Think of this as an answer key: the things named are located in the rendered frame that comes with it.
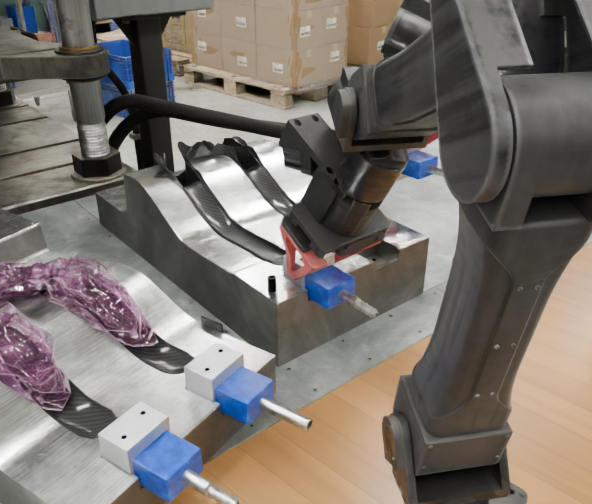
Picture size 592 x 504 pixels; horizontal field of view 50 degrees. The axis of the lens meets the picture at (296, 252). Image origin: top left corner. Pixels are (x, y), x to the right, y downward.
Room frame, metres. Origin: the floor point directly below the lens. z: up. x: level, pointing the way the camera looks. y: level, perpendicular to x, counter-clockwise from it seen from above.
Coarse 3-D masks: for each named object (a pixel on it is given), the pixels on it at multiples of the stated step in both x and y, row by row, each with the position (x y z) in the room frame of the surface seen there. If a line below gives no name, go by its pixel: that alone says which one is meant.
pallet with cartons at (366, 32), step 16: (352, 0) 5.41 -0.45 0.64; (368, 0) 5.31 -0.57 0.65; (384, 0) 5.41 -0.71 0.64; (400, 0) 5.62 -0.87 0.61; (352, 16) 5.41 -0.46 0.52; (368, 16) 5.31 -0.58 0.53; (384, 16) 5.43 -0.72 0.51; (352, 32) 5.40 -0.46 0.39; (368, 32) 5.30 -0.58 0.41; (384, 32) 5.45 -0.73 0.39; (352, 48) 5.40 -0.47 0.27; (368, 48) 5.30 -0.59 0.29; (352, 64) 5.41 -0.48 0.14; (368, 64) 5.29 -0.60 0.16
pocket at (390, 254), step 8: (368, 248) 0.75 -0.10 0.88; (376, 248) 0.75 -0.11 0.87; (384, 248) 0.74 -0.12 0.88; (392, 248) 0.73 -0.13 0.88; (368, 256) 0.75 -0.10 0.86; (376, 256) 0.75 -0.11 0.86; (384, 256) 0.74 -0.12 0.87; (392, 256) 0.73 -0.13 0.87; (376, 264) 0.73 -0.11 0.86; (384, 264) 0.71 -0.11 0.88
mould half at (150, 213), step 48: (96, 192) 0.98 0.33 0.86; (144, 192) 0.83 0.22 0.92; (240, 192) 0.87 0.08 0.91; (288, 192) 0.90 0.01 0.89; (144, 240) 0.84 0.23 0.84; (192, 240) 0.75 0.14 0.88; (384, 240) 0.74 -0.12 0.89; (192, 288) 0.74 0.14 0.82; (240, 288) 0.65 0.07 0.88; (288, 288) 0.62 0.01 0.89; (384, 288) 0.70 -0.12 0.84; (240, 336) 0.65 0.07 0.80; (288, 336) 0.60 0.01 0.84; (336, 336) 0.65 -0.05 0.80
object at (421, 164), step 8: (408, 152) 0.92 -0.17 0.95; (416, 152) 0.92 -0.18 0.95; (424, 152) 0.92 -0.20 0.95; (416, 160) 0.89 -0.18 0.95; (424, 160) 0.89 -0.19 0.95; (432, 160) 0.89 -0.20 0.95; (408, 168) 0.89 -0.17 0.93; (416, 168) 0.88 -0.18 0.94; (424, 168) 0.88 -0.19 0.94; (432, 168) 0.88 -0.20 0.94; (440, 168) 0.87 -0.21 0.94; (400, 176) 0.91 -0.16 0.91; (408, 176) 0.92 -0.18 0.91; (416, 176) 0.88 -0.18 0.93; (424, 176) 0.88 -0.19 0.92
